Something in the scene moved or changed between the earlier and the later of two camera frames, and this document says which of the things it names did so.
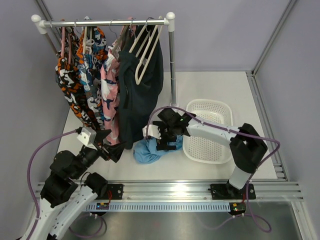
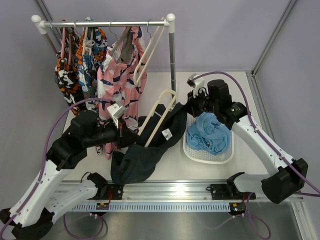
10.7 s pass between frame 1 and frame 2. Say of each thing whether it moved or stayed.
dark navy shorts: moved
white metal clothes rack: stayed
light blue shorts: moved
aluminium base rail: stayed
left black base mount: stayed
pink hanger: stayed
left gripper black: moved
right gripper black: moved
